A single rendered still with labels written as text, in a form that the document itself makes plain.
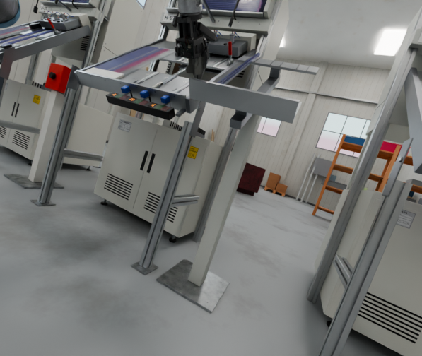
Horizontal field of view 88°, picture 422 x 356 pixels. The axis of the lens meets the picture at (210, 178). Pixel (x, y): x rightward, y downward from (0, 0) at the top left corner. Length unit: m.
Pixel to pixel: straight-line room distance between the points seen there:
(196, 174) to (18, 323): 0.84
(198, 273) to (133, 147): 0.84
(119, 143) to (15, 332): 1.05
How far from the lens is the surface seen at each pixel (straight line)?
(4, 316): 0.82
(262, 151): 10.85
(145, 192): 1.35
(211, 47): 1.42
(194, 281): 1.01
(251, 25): 1.56
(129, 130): 1.48
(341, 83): 11.50
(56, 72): 1.77
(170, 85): 1.08
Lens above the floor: 0.53
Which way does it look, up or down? 5 degrees down
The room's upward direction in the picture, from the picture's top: 19 degrees clockwise
